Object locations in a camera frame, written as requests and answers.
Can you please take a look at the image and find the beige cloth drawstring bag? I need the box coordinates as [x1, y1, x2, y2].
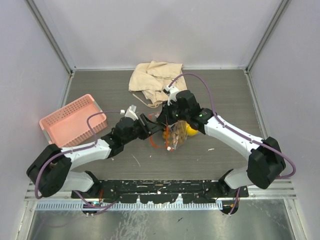
[128, 60, 183, 109]

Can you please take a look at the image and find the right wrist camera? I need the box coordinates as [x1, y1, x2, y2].
[163, 85, 180, 106]

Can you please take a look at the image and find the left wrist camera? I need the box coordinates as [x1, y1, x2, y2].
[120, 105, 138, 121]

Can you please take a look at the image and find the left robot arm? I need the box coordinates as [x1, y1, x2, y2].
[26, 114, 163, 199]

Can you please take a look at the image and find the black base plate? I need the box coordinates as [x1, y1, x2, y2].
[80, 180, 237, 204]

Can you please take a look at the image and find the purple cable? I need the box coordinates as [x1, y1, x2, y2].
[34, 110, 126, 200]
[167, 72, 297, 180]

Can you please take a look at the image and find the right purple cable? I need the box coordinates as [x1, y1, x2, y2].
[167, 72, 297, 180]

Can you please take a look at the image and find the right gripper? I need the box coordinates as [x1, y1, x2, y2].
[157, 99, 190, 126]

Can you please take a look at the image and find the clear zip top bag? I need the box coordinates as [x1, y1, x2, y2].
[149, 120, 199, 151]

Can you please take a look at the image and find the pink plastic basket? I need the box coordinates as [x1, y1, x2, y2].
[39, 94, 102, 148]

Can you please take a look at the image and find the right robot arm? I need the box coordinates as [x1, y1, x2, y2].
[157, 86, 286, 197]

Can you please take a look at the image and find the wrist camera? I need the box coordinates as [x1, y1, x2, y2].
[163, 85, 180, 106]
[120, 105, 138, 121]

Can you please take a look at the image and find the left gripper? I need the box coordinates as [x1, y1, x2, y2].
[122, 113, 162, 145]

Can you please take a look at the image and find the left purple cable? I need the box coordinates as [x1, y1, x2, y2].
[34, 110, 126, 200]

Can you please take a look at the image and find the grey slotted cable duct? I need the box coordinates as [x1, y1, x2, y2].
[35, 200, 223, 211]

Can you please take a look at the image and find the fake lemon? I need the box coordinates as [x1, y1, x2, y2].
[185, 123, 199, 137]

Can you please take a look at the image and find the aluminium frame rail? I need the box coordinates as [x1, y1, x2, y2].
[24, 181, 72, 201]

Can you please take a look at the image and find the fake brown longan bunch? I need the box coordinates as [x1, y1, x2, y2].
[165, 121, 188, 150]

